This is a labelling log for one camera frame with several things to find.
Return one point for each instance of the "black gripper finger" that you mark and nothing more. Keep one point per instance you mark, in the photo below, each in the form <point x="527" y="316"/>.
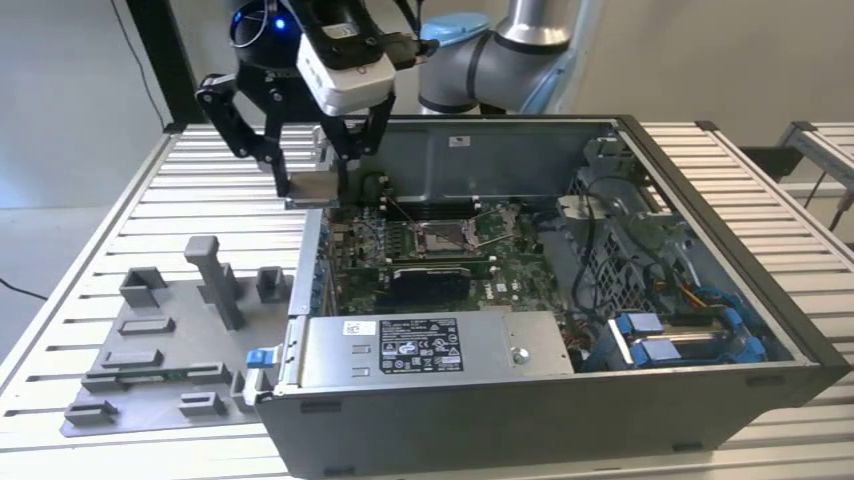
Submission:
<point x="343" y="180"/>
<point x="274" y="125"/>

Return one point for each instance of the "silver CPU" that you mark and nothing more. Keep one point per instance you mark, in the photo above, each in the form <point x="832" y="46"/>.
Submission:
<point x="313" y="187"/>

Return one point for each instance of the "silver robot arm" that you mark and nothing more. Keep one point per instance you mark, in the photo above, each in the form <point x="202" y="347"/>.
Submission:
<point x="453" y="65"/>

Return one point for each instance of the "black RAM slot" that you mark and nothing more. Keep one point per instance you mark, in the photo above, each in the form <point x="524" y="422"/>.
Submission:
<point x="440" y="260"/>
<point x="429" y="202"/>

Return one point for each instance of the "CPU socket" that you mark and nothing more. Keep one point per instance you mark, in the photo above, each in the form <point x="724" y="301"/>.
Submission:
<point x="440" y="240"/>

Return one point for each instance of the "metal locking lever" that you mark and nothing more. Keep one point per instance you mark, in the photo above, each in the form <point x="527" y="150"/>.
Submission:
<point x="495" y="216"/>

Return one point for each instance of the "black graphics card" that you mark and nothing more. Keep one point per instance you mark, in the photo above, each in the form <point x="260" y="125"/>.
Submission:
<point x="429" y="285"/>

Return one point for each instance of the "green motherboard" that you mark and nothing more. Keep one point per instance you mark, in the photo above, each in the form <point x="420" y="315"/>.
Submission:
<point x="520" y="280"/>

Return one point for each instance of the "blue case latch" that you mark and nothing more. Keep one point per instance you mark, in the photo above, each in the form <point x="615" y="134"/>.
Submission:
<point x="258" y="360"/>

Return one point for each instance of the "grey parts rack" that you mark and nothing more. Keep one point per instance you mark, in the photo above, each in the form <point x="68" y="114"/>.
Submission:
<point x="200" y="350"/>

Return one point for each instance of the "silver power supply unit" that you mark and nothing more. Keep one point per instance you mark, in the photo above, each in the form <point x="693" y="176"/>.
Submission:
<point x="533" y="330"/>

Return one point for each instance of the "grey metal drive cage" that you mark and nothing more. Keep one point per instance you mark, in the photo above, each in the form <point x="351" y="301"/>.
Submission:
<point x="613" y="260"/>

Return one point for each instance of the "green RAM stick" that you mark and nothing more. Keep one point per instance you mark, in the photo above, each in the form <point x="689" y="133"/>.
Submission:
<point x="166" y="373"/>

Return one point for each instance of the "black PC case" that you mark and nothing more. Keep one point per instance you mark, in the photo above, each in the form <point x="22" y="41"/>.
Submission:
<point x="467" y="435"/>

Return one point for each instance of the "black box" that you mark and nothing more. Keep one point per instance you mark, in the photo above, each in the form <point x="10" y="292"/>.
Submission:
<point x="767" y="162"/>

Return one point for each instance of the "blue disk carrier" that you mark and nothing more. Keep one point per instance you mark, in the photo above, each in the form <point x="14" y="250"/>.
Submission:
<point x="731" y="314"/>

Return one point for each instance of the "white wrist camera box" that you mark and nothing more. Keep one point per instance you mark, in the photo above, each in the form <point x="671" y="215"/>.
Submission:
<point x="347" y="85"/>

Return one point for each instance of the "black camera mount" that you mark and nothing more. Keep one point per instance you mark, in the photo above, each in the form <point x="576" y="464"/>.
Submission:
<point x="360" y="45"/>

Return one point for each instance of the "black vertical post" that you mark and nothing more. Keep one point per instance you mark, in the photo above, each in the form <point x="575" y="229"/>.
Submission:
<point x="166" y="60"/>

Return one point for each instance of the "tall rack post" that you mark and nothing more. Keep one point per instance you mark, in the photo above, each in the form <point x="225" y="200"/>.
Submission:
<point x="213" y="270"/>

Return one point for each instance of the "aluminium frame table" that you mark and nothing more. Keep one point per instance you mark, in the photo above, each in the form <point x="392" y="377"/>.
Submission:
<point x="820" y="145"/>

